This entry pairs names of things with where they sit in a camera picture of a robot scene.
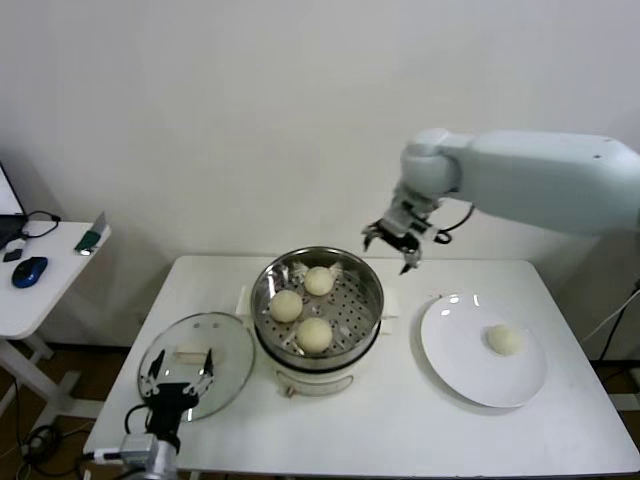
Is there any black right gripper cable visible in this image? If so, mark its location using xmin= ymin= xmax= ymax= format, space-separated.
xmin=432 ymin=202 xmax=476 ymax=245

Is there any white wall cable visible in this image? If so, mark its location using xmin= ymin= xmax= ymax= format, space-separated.
xmin=581 ymin=288 xmax=640 ymax=342

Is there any black wall cable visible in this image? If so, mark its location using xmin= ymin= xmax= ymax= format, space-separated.
xmin=598 ymin=279 xmax=640 ymax=362

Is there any perforated steel steamer basket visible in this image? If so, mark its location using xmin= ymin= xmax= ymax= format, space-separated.
xmin=235 ymin=246 xmax=402 ymax=371

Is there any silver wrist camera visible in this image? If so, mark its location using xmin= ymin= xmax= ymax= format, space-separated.
xmin=119 ymin=433 xmax=161 ymax=464
xmin=389 ymin=198 xmax=441 ymax=242

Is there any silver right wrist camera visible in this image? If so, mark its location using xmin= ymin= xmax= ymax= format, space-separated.
xmin=389 ymin=198 xmax=441 ymax=242

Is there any large white plate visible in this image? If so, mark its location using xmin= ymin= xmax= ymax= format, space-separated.
xmin=419 ymin=293 xmax=548 ymax=409

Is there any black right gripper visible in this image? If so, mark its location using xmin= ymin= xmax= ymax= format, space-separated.
xmin=361 ymin=216 xmax=424 ymax=276

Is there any white side desk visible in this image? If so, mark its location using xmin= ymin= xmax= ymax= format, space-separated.
xmin=0 ymin=221 xmax=112 ymax=421

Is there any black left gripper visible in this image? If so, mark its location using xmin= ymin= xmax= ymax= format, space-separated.
xmin=139 ymin=348 xmax=216 ymax=444

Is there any green circuit board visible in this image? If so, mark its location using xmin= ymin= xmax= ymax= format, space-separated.
xmin=73 ymin=212 xmax=109 ymax=258

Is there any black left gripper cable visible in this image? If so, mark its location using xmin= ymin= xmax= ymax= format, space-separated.
xmin=124 ymin=403 xmax=151 ymax=434

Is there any white stand foot bar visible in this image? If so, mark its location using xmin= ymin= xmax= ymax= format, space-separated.
xmin=607 ymin=392 xmax=640 ymax=412

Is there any floor cable bundle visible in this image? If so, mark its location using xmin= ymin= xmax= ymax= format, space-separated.
xmin=17 ymin=422 xmax=96 ymax=479

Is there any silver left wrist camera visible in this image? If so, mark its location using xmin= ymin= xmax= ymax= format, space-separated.
xmin=119 ymin=433 xmax=161 ymax=464

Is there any black laptop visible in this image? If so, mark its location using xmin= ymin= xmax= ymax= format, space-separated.
xmin=0 ymin=162 xmax=27 ymax=251

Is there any black laptop cable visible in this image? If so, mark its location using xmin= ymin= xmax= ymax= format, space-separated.
xmin=19 ymin=211 xmax=62 ymax=241

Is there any round glass pot lid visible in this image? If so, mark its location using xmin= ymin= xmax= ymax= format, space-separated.
xmin=137 ymin=312 xmax=256 ymax=424

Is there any white steamed baozi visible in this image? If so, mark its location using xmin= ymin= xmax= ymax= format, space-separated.
xmin=482 ymin=323 xmax=524 ymax=356
xmin=269 ymin=291 xmax=304 ymax=323
xmin=295 ymin=317 xmax=334 ymax=355
xmin=303 ymin=266 xmax=335 ymax=297

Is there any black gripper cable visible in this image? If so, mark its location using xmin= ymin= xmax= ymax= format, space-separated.
xmin=124 ymin=403 xmax=151 ymax=434
xmin=432 ymin=202 xmax=476 ymax=245

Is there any blue computer mouse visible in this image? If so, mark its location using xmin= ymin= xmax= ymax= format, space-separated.
xmin=10 ymin=257 xmax=49 ymax=290

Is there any cream electric cooking pot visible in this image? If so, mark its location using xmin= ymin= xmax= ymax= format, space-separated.
xmin=249 ymin=319 xmax=394 ymax=399

